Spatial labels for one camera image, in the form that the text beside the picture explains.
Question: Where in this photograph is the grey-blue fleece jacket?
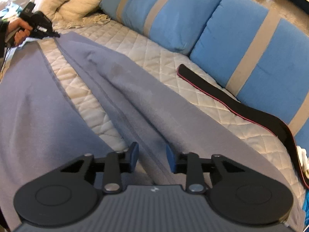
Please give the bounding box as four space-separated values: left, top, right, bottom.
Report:
0 30 306 232

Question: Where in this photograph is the person left hand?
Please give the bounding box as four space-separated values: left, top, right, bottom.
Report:
5 18 32 47

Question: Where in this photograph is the beige folded comforter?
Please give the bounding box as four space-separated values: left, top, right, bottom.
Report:
31 0 116 25

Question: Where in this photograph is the right blue striped pillow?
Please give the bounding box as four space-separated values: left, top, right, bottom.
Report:
190 0 308 149

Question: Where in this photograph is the blue striped pillow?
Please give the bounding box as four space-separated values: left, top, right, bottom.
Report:
99 0 221 55
190 0 308 149

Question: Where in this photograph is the left blue striped pillow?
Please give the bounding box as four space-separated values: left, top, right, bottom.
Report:
99 0 221 55

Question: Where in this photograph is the black strap with red edge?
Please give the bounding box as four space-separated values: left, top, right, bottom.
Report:
176 63 309 190

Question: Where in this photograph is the blue coiled cable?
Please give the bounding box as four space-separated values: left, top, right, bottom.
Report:
303 189 309 226

